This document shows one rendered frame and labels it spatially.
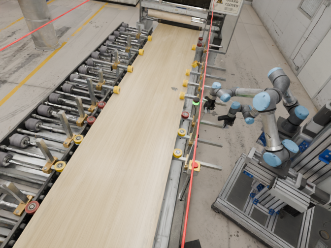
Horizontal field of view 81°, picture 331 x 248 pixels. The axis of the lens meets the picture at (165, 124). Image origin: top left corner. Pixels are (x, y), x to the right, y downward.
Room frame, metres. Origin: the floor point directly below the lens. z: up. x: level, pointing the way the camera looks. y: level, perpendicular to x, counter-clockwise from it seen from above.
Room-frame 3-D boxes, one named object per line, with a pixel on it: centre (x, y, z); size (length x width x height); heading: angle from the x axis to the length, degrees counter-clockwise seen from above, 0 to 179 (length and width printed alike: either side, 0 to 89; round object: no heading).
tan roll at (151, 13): (3.85, 0.03, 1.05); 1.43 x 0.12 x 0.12; 85
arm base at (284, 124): (1.40, -1.18, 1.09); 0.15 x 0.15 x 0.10
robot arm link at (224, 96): (1.39, -0.46, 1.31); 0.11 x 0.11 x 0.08; 38
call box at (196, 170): (0.70, -0.23, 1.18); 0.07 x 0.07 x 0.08; 85
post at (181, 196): (0.70, -0.23, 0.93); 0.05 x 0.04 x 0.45; 175
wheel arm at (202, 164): (0.99, -0.34, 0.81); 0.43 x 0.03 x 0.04; 85
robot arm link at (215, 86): (1.45, -0.39, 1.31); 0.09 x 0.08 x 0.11; 38
